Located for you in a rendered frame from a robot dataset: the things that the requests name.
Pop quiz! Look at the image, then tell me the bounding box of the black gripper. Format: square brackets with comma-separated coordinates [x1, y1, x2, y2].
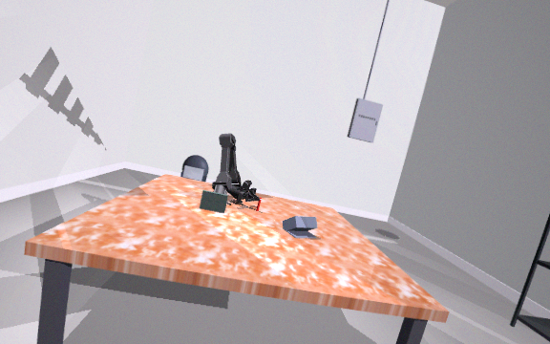
[234, 187, 260, 204]

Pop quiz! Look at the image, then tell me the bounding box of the light grey sloped panel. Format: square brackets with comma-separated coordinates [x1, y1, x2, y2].
[283, 216, 318, 238]

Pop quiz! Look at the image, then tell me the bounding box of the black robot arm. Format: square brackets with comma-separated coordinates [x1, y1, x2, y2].
[212, 133, 252, 199]

